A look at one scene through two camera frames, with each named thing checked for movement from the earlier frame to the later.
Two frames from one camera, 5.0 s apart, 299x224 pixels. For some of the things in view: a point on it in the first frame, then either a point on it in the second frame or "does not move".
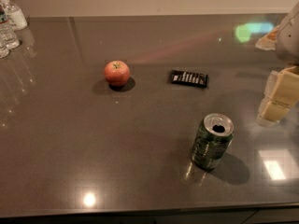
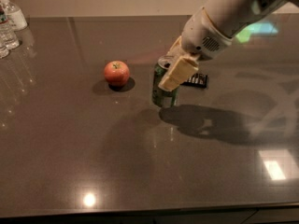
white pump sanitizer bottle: (17, 18) does not move
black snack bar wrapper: (195, 78) does not move
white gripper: (289, 39) → (201, 37)
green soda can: (212, 141) → (163, 97)
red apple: (117, 73) does not move
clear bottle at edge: (5, 49) does not move
